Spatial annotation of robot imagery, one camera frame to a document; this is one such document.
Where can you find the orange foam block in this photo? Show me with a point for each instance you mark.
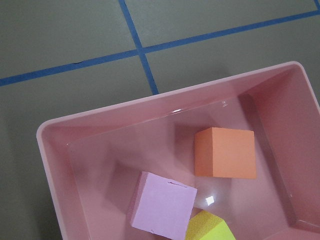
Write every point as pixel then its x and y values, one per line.
pixel 225 153

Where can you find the light pink foam block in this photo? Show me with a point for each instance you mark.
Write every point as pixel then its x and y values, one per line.
pixel 161 206

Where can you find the yellow foam block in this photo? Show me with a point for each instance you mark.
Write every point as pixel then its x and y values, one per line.
pixel 207 226

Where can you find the pink plastic bin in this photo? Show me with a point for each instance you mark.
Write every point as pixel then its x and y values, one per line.
pixel 93 159

